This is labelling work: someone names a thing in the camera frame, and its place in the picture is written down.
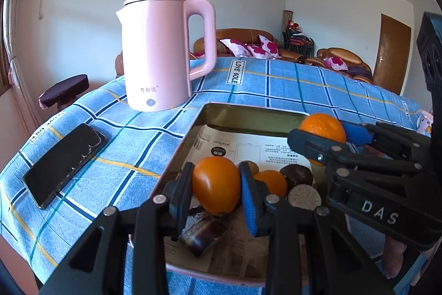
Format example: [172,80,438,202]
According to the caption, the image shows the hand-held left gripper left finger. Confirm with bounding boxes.
[40,162,194,295]

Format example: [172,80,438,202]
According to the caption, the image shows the pink electric kettle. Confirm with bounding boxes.
[115,0,217,112]

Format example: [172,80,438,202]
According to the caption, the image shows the pale curtain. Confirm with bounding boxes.
[3,0,44,130]

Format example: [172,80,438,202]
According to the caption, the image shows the purple blanket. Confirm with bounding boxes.
[345,66,373,83]

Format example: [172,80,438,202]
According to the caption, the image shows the dark halved fruit shell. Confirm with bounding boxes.
[279,164,314,188]

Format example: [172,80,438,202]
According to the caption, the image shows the black smartphone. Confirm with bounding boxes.
[22,123,107,210]

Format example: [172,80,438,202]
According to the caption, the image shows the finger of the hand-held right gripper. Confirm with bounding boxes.
[288,128,425,209]
[340,120,432,171]

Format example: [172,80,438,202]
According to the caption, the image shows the tall patterned floor vase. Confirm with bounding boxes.
[283,10,293,40]

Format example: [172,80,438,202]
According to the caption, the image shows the brown wooden door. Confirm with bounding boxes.
[372,13,412,95]

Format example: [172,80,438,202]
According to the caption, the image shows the pink tin box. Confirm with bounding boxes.
[128,102,349,283]

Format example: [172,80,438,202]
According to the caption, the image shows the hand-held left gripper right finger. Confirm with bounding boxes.
[238,162,394,295]

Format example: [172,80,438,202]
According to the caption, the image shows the large orange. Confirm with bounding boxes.
[299,113,347,166]

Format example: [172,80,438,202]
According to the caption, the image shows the dark cushioned stool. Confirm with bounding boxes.
[38,74,89,112]

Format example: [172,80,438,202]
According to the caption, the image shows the small tan longan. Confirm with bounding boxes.
[238,160,260,175]

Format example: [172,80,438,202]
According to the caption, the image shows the stack of dark chairs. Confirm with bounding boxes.
[282,29,315,55]

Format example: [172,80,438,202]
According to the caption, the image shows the brown leather sofa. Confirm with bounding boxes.
[193,28,306,64]

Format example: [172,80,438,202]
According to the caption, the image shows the small orange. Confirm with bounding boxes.
[254,170,288,199]

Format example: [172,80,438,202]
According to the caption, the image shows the printed paper leaflet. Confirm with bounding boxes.
[164,124,311,278]

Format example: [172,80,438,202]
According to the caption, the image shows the person's right hand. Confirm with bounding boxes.
[382,234,408,278]

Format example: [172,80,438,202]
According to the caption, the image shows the pink cartoon cup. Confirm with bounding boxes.
[416,110,434,138]

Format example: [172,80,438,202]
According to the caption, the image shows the floral pink cushion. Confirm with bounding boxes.
[325,57,349,71]
[247,44,273,59]
[219,38,252,58]
[259,35,280,57]

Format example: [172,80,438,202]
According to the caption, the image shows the smooth yellow-orange citrus fruit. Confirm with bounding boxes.
[191,157,241,216]

